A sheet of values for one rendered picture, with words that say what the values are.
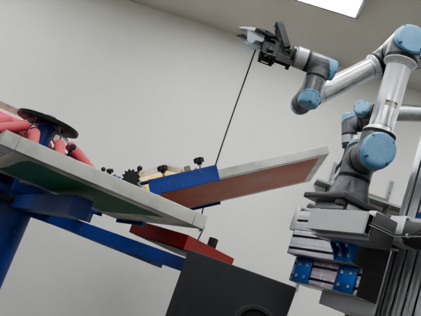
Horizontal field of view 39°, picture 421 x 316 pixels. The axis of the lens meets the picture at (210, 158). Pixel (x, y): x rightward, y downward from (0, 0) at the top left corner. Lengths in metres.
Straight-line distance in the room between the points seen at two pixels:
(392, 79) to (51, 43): 3.82
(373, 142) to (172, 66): 3.36
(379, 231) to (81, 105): 3.73
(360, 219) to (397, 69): 0.61
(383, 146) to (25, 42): 4.04
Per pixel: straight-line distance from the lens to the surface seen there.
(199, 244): 3.74
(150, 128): 4.99
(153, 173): 4.00
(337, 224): 1.85
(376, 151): 2.01
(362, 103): 2.73
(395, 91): 2.12
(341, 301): 2.12
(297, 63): 2.07
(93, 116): 5.11
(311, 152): 2.56
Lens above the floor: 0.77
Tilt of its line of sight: 13 degrees up
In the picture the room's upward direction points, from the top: 20 degrees clockwise
